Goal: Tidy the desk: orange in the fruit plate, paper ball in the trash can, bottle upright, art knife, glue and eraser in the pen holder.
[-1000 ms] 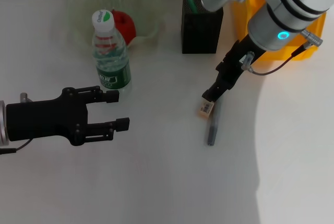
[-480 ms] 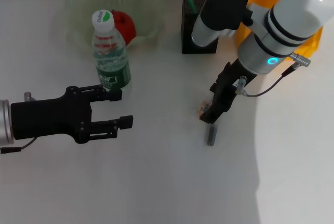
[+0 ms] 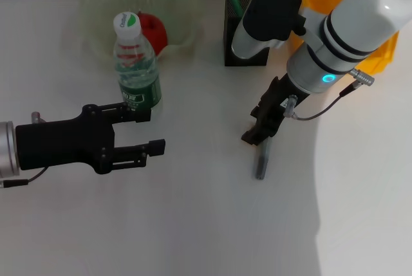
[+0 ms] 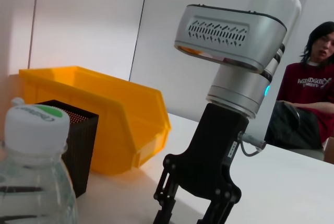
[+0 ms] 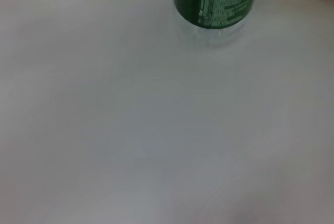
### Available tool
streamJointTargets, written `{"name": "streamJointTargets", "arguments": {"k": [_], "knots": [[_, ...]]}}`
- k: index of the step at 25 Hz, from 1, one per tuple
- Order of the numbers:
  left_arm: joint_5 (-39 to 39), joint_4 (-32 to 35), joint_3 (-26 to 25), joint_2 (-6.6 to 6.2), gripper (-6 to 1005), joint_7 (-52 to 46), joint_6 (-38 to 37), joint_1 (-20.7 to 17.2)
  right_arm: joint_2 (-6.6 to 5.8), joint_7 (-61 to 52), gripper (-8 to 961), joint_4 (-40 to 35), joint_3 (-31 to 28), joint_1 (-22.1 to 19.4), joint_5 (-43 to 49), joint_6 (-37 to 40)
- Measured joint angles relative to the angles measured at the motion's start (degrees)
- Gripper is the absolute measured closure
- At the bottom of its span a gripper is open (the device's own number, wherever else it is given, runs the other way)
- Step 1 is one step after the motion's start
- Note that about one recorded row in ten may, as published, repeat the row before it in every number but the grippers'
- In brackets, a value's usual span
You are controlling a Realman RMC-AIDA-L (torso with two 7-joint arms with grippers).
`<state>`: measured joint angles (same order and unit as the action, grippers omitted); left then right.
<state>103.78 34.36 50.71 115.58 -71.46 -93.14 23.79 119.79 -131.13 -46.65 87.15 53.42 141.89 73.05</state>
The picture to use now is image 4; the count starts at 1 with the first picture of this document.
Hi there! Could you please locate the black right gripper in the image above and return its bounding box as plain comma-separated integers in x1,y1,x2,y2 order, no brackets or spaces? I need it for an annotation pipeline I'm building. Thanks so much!
152,102,251,224

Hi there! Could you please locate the green label water bottle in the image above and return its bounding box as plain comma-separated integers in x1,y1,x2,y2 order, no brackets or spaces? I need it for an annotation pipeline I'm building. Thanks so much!
0,98,79,224

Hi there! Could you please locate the black mesh pen holder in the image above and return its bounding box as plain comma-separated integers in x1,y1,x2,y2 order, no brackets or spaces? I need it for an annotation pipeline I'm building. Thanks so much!
33,100,100,197

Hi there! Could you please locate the yellow plastic bin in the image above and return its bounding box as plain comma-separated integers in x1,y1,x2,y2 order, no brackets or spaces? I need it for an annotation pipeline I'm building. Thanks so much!
18,65,172,174

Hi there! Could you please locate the grey chair seat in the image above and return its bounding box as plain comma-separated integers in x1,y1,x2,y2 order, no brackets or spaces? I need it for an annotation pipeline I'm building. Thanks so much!
289,147,325,161

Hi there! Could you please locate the person in red shirt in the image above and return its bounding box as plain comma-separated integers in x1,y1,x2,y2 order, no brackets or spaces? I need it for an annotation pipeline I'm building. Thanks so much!
265,21,334,151

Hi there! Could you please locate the right gripper grey cable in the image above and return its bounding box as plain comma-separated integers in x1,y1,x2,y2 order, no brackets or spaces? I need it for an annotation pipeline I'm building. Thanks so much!
238,131,267,157

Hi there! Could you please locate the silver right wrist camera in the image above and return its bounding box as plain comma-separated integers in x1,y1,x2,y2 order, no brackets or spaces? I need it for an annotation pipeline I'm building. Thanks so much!
174,4,288,75

